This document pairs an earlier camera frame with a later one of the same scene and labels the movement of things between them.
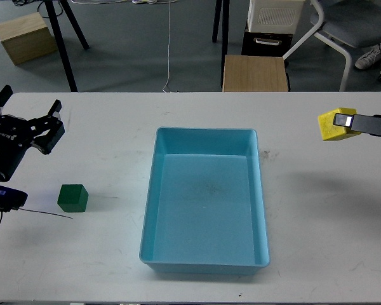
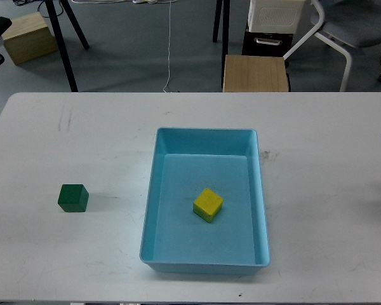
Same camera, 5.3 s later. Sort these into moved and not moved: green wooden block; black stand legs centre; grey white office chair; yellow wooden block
Moved: yellow wooden block
Not moved: black stand legs centre; grey white office chair; green wooden block
